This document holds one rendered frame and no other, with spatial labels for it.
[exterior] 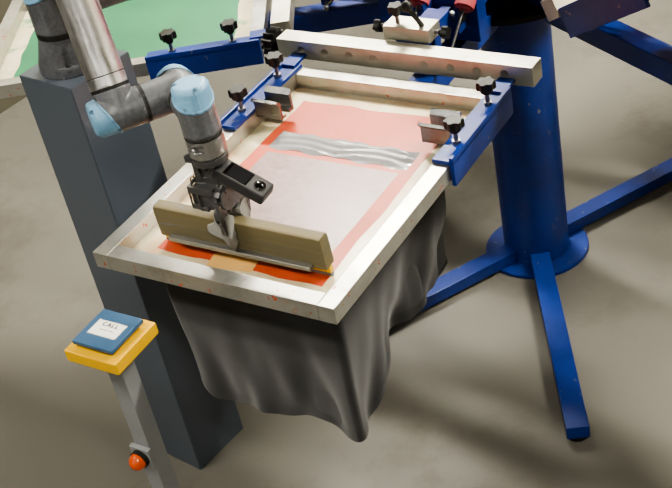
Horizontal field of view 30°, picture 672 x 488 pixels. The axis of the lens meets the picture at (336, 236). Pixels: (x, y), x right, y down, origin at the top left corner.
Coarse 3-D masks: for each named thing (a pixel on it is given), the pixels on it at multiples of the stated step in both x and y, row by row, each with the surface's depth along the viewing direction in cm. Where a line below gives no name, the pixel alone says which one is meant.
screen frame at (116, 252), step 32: (384, 96) 294; (416, 96) 289; (448, 96) 285; (480, 96) 281; (160, 192) 272; (416, 192) 255; (128, 224) 264; (384, 224) 248; (96, 256) 258; (128, 256) 254; (160, 256) 252; (384, 256) 243; (192, 288) 248; (224, 288) 242; (256, 288) 238; (288, 288) 237; (352, 288) 234; (320, 320) 233
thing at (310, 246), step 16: (160, 208) 256; (176, 208) 254; (192, 208) 253; (160, 224) 259; (176, 224) 256; (192, 224) 253; (208, 224) 250; (240, 224) 246; (256, 224) 244; (272, 224) 243; (208, 240) 254; (224, 240) 251; (240, 240) 249; (256, 240) 246; (272, 240) 243; (288, 240) 241; (304, 240) 238; (320, 240) 237; (288, 256) 244; (304, 256) 242; (320, 256) 239
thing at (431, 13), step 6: (426, 12) 308; (432, 12) 307; (438, 12) 306; (444, 12) 306; (432, 18) 304; (438, 18) 304; (444, 18) 305; (444, 24) 306; (450, 24) 309; (408, 42) 297; (414, 42) 296; (432, 42) 302
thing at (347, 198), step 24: (384, 120) 287; (408, 120) 285; (384, 144) 279; (408, 144) 277; (432, 144) 275; (336, 168) 274; (360, 168) 272; (384, 168) 271; (408, 168) 269; (312, 192) 268; (336, 192) 266; (360, 192) 265; (384, 192) 263; (288, 216) 262; (312, 216) 261; (336, 216) 259; (360, 216) 258; (336, 240) 253; (264, 264) 250; (336, 264) 246
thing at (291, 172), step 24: (288, 120) 295; (312, 120) 293; (336, 120) 291; (360, 120) 289; (264, 144) 288; (264, 168) 279; (288, 168) 278; (312, 168) 276; (288, 192) 270; (264, 216) 264; (168, 240) 263
